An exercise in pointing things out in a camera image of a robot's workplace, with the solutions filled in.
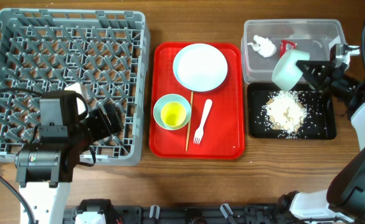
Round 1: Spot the clear plastic bin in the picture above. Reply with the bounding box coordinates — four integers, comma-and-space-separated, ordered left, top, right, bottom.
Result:
240, 19, 350, 85

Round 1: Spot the white plastic fork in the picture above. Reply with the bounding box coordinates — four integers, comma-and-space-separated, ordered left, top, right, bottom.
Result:
194, 99, 212, 144

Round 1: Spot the rice food waste pile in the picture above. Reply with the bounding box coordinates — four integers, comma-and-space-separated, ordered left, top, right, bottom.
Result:
262, 90, 309, 134

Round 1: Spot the grey dishwasher rack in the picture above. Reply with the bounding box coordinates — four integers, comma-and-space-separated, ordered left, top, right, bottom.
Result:
0, 8, 150, 166

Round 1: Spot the white label sticker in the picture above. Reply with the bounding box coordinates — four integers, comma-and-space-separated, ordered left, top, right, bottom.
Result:
328, 36, 342, 50

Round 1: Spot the yellow plastic cup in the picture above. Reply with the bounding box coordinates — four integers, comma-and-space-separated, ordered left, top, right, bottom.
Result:
161, 101, 187, 129

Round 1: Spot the red plastic tray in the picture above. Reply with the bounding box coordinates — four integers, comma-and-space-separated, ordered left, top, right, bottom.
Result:
149, 42, 245, 159

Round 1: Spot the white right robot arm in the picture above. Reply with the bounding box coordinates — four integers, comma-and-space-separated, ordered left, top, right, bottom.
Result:
275, 60, 365, 223

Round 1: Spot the red snack wrapper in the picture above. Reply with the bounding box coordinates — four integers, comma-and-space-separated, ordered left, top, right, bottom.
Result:
279, 40, 297, 58

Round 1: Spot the pale green bowl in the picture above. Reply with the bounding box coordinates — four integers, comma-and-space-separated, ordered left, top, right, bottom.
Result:
272, 50, 310, 91

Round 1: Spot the white round plate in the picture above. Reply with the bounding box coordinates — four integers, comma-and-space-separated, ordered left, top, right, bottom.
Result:
173, 43, 228, 92

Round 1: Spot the white tissue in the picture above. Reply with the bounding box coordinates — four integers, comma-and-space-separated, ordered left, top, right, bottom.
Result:
247, 35, 277, 58

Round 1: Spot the wooden chopstick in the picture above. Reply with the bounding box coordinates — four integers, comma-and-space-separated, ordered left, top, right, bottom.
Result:
185, 91, 194, 152

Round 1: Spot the black food waste tray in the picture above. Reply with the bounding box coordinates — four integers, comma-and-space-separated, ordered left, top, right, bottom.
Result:
247, 83, 336, 140

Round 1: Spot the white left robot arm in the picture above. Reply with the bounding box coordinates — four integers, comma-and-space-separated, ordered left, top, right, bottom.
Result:
15, 90, 123, 223

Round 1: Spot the pale blue bowl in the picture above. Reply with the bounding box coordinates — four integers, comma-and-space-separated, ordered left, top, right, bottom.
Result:
153, 94, 191, 131

